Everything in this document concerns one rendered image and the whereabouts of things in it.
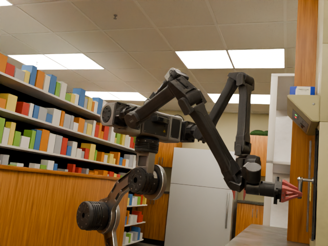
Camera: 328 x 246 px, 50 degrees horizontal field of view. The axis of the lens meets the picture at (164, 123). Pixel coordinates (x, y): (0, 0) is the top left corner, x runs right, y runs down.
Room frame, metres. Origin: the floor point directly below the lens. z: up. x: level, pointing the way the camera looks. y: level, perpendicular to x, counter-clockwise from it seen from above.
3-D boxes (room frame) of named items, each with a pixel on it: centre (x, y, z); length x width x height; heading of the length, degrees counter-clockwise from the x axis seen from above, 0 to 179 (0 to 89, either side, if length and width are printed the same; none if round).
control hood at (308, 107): (1.42, -0.56, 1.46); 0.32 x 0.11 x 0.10; 160
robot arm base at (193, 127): (2.08, -0.18, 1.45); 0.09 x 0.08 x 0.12; 131
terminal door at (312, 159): (1.41, -0.60, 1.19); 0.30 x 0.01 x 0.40; 160
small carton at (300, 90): (1.39, -0.55, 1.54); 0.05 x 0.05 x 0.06; 76
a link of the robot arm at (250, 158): (1.77, -0.44, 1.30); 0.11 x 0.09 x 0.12; 41
